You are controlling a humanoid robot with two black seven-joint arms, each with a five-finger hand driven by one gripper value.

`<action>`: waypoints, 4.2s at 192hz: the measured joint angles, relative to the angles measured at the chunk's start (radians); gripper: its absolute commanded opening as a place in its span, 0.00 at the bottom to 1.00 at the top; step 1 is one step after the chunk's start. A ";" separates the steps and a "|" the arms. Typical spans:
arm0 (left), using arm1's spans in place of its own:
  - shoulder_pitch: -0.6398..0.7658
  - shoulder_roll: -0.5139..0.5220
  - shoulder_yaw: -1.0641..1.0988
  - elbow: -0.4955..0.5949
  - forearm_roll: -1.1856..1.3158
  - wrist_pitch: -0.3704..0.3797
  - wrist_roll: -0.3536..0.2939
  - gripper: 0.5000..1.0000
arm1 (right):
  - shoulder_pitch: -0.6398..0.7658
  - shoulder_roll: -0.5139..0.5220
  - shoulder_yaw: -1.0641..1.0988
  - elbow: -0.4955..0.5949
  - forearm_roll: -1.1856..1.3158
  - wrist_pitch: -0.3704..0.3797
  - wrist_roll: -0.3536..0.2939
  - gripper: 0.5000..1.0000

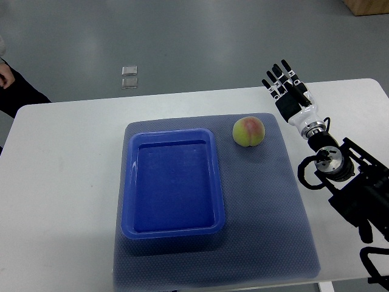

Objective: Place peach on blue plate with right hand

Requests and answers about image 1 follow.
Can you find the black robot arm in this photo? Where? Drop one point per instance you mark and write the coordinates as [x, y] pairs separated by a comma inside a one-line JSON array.
[[358, 183]]

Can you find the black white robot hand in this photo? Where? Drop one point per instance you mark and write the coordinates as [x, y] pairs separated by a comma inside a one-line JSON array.
[[293, 100]]

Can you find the upper metal floor plate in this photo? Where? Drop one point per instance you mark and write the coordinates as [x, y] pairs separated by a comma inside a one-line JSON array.
[[129, 70]]

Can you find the green red peach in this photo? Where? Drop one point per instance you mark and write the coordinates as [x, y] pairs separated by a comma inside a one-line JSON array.
[[248, 131]]

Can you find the white table leg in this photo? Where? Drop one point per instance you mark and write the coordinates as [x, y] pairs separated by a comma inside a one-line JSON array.
[[326, 286]]

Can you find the person in dark clothes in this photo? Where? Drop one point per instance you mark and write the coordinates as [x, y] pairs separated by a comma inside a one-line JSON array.
[[16, 91]]

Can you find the grey blue table mat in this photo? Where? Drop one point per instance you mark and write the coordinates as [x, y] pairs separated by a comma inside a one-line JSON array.
[[266, 236]]

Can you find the blue plastic tray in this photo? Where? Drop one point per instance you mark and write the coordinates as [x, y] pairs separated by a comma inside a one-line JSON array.
[[172, 185]]

